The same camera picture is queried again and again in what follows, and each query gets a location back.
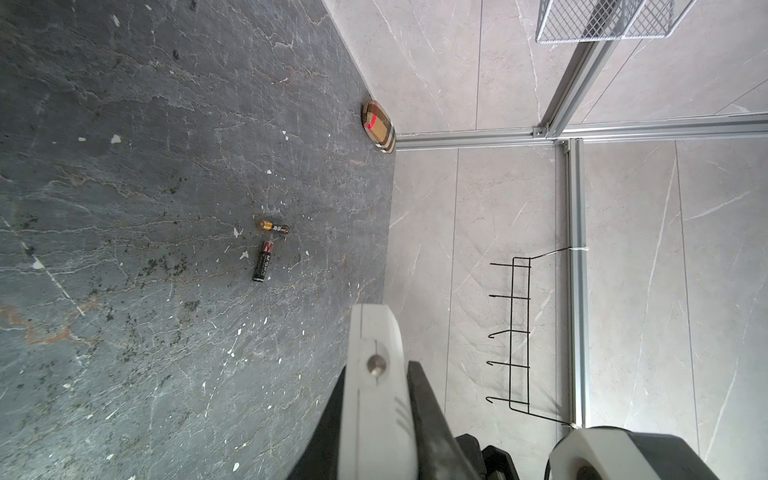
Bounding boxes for plaid striped slipper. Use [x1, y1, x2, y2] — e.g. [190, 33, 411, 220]
[361, 100, 396, 154]

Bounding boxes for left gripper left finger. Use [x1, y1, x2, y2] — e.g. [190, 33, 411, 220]
[288, 368, 346, 480]

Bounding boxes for black wall hook rack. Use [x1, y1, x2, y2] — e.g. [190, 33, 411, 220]
[485, 248, 575, 429]

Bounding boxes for white remote control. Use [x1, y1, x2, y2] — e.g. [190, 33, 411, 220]
[337, 304, 418, 479]

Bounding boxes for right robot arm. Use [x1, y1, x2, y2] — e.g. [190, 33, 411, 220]
[544, 426, 717, 480]

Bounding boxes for gold black AAA battery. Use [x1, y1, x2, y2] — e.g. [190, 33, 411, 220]
[257, 219, 290, 235]

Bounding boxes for white wire mesh basket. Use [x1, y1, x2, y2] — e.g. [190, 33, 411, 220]
[535, 0, 696, 44]

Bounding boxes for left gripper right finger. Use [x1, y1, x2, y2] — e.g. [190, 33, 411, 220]
[407, 361, 480, 479]

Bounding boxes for black red AAA battery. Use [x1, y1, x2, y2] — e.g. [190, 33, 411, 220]
[252, 241, 274, 283]

